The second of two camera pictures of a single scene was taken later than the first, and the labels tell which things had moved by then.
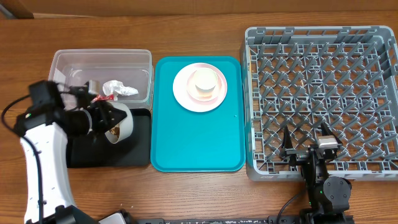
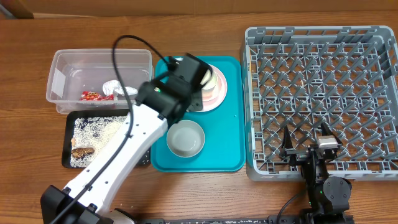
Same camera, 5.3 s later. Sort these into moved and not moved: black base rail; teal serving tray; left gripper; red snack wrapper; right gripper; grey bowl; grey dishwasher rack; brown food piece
Moved: brown food piece; left gripper; grey bowl
Not moved: red snack wrapper; teal serving tray; grey dishwasher rack; black base rail; right gripper
